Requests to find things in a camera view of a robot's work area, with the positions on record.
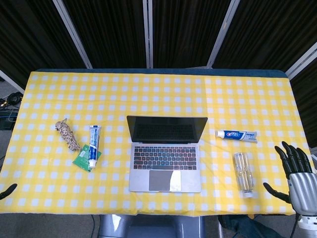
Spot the green flat packet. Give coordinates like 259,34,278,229
72,144,103,172

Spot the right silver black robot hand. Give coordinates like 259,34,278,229
263,141,317,220

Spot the clear glass tumbler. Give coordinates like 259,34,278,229
233,152,256,199

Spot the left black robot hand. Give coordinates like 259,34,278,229
0,183,18,200

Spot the white blue red toothpaste tube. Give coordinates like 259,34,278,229
214,129,258,144

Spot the thin black floor cable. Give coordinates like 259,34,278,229
89,214,97,238

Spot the black coiled cable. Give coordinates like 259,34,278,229
6,91,23,106

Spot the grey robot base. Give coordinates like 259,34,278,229
98,214,206,238

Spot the silver laptop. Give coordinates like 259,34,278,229
126,115,209,193

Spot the dark equipment box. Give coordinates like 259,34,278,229
0,109,18,131

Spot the beige brown rope bundle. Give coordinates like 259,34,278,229
54,118,82,151

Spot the yellow white checkered tablecloth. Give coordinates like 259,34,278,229
0,71,317,216

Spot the dark blue cloth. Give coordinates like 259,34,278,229
217,214,282,238

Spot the black folding screen panel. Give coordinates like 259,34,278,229
212,0,317,75
148,0,240,69
52,0,151,69
0,0,86,87

